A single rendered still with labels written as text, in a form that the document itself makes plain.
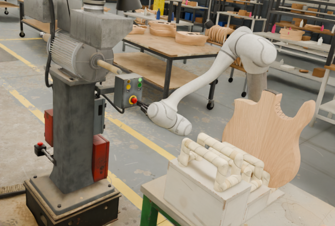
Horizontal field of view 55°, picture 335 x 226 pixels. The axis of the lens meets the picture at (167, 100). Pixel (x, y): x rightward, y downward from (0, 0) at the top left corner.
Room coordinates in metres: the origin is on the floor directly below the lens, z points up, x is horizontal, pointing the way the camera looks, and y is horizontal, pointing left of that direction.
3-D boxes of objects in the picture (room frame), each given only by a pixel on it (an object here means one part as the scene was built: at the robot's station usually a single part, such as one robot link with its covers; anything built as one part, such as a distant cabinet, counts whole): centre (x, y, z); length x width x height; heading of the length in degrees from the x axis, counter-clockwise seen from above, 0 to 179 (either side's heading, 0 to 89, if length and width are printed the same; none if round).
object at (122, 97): (1.99, 0.33, 0.99); 0.24 x 0.21 x 0.26; 45
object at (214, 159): (0.95, -0.14, 1.20); 0.20 x 0.03 x 0.03; 44
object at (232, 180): (0.91, -0.24, 1.12); 0.11 x 0.03 x 0.03; 135
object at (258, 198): (1.09, -0.29, 0.98); 0.27 x 0.16 x 0.09; 45
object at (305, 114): (1.11, -0.50, 1.33); 0.07 x 0.04 x 0.10; 44
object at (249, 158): (1.12, -0.32, 1.12); 0.20 x 0.03 x 0.03; 44
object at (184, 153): (1.01, -0.09, 1.15); 0.03 x 0.03 x 0.09
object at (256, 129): (1.21, -0.40, 1.17); 0.35 x 0.04 x 0.40; 44
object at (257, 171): (1.06, -0.38, 1.07); 0.03 x 0.03 x 0.09
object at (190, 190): (0.99, -0.18, 1.02); 0.27 x 0.15 x 0.17; 45
